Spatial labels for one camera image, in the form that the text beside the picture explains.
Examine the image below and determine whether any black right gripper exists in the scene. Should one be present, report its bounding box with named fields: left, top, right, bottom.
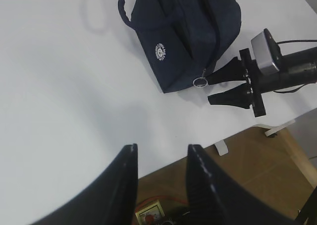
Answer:
left=207, top=49, right=285, bottom=117

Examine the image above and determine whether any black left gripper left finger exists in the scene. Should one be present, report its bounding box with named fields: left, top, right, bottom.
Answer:
left=35, top=144, right=138, bottom=225

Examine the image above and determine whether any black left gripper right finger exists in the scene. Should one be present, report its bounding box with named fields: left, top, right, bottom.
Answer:
left=186, top=144, right=305, bottom=225

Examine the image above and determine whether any metal zipper pull ring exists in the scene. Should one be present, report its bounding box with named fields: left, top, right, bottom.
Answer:
left=193, top=70, right=209, bottom=88

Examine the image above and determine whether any dark blue lunch bag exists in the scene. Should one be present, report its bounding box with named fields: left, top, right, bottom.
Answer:
left=118, top=0, right=242, bottom=93

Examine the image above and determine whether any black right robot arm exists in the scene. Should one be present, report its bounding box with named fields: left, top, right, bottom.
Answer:
left=207, top=47, right=317, bottom=117

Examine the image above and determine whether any yellow power socket box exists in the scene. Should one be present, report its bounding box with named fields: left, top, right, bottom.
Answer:
left=135, top=200, right=165, bottom=225

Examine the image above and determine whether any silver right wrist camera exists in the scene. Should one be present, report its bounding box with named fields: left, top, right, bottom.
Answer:
left=251, top=28, right=282, bottom=75

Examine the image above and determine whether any white table leg bracket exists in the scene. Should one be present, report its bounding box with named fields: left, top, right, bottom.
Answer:
left=214, top=119, right=296, bottom=156

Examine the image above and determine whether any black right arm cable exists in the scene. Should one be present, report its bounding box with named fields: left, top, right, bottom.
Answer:
left=273, top=39, right=317, bottom=95

